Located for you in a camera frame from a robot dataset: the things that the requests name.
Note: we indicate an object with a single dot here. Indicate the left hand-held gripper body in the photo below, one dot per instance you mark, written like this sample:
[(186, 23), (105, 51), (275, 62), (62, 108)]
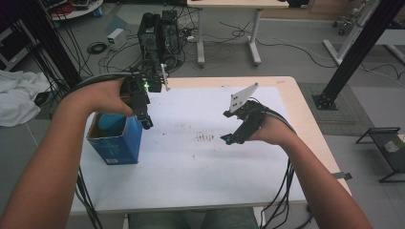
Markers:
[(140, 92)]

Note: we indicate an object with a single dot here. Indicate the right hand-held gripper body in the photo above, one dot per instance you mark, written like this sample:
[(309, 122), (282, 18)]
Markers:
[(250, 117)]

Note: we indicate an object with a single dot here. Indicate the blue cardboard box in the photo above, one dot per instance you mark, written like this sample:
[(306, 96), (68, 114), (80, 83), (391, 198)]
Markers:
[(117, 149)]

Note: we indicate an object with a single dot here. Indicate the person's right hand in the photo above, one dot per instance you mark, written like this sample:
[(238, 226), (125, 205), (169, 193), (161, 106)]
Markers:
[(273, 130)]

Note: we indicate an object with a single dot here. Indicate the person's left hand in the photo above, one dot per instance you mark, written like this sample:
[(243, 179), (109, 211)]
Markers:
[(98, 98)]

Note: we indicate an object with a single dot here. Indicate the white table mat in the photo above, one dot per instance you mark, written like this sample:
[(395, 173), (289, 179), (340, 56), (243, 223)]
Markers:
[(191, 178)]

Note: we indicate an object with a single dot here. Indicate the black computer tower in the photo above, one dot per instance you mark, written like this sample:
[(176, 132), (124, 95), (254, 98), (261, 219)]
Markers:
[(170, 35), (149, 38)]

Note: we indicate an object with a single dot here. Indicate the beige wooden table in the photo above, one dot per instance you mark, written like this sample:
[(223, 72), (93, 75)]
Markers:
[(203, 81)]

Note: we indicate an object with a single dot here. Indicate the small white device box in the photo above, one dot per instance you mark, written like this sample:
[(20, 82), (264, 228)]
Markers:
[(116, 38)]

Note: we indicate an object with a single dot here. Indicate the grey floor mat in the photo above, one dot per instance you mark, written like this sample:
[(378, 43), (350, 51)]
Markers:
[(347, 114)]

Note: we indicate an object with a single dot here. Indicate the person's legs in jeans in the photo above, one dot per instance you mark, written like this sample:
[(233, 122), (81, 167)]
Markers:
[(165, 221)]

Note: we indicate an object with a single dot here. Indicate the round white table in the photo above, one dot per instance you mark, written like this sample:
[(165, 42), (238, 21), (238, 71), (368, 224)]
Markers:
[(79, 11)]

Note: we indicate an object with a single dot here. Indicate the grey tape strip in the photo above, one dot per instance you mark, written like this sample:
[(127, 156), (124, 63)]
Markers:
[(342, 175)]

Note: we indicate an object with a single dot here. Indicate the white desk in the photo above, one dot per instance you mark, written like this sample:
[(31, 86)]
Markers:
[(235, 4)]

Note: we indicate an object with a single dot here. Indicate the white cloth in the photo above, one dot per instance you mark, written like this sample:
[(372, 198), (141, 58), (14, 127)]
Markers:
[(19, 95)]

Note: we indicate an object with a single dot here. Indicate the office chair wheels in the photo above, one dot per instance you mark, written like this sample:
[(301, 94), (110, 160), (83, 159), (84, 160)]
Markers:
[(342, 27)]

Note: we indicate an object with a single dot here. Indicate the white metal stand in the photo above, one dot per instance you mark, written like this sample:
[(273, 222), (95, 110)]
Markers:
[(350, 35)]

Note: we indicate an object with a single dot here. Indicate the black metal post with base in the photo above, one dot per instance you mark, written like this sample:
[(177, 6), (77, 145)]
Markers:
[(356, 57)]

